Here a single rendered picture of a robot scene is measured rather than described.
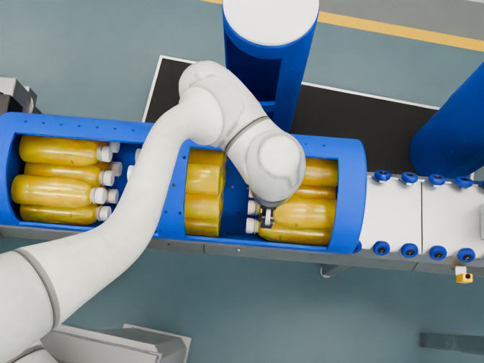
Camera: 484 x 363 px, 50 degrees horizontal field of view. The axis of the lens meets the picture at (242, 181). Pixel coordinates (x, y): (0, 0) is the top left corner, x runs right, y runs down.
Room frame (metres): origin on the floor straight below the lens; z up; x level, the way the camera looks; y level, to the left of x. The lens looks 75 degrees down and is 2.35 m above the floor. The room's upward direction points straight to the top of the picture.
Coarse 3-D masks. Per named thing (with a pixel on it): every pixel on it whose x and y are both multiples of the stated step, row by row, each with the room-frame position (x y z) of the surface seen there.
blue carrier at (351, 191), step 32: (0, 128) 0.43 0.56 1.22; (32, 128) 0.43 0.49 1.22; (64, 128) 0.44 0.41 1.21; (96, 128) 0.44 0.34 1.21; (128, 128) 0.44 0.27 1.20; (0, 160) 0.35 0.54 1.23; (128, 160) 0.43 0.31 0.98; (352, 160) 0.36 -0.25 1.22; (0, 192) 0.28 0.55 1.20; (224, 192) 0.35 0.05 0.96; (352, 192) 0.28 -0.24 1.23; (0, 224) 0.23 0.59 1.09; (32, 224) 0.23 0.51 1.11; (96, 224) 0.25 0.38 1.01; (160, 224) 0.22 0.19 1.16; (224, 224) 0.25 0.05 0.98; (352, 224) 0.21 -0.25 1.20
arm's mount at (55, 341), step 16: (48, 336) -0.03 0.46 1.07; (64, 336) -0.03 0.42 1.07; (80, 336) -0.03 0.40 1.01; (48, 352) -0.07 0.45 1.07; (64, 352) -0.07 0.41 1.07; (80, 352) -0.07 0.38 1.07; (96, 352) -0.07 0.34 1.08; (112, 352) -0.07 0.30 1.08; (128, 352) -0.07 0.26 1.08; (144, 352) -0.07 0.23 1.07
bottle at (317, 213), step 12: (288, 204) 0.27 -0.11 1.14; (300, 204) 0.27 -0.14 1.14; (312, 204) 0.27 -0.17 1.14; (324, 204) 0.27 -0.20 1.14; (276, 216) 0.25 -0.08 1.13; (288, 216) 0.24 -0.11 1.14; (300, 216) 0.24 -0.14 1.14; (312, 216) 0.24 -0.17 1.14; (324, 216) 0.24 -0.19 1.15; (324, 228) 0.22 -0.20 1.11
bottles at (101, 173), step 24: (24, 168) 0.37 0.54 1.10; (48, 168) 0.37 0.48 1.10; (72, 168) 0.37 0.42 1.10; (96, 168) 0.38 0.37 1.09; (120, 168) 0.40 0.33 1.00; (312, 192) 0.31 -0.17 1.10; (24, 216) 0.26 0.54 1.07; (48, 216) 0.26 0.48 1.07; (72, 216) 0.26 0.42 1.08; (96, 216) 0.26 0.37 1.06; (288, 240) 0.20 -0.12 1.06; (312, 240) 0.20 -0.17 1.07
